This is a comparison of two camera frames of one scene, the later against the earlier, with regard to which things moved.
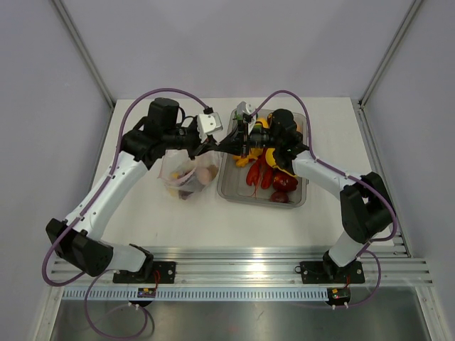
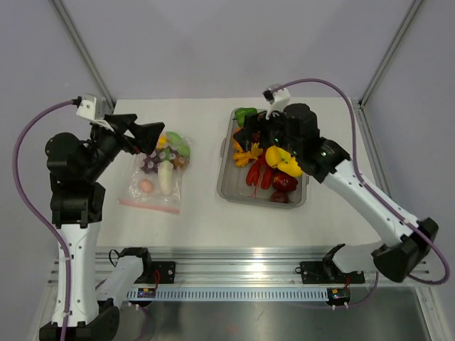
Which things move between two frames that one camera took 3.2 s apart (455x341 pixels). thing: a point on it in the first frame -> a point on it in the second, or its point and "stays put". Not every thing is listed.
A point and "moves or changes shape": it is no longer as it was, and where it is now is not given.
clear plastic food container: (232, 179) stays put
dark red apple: (279, 197) stays put
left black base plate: (163, 272) stays put
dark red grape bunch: (184, 194) moves or changes shape
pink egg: (203, 176) -> (146, 185)
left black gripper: (200, 148) -> (145, 135)
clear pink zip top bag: (186, 179) -> (156, 177)
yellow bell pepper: (174, 191) moves or changes shape
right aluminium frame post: (389, 54) stays put
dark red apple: (284, 182) stays put
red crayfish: (259, 172) stays put
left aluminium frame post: (84, 52) stays put
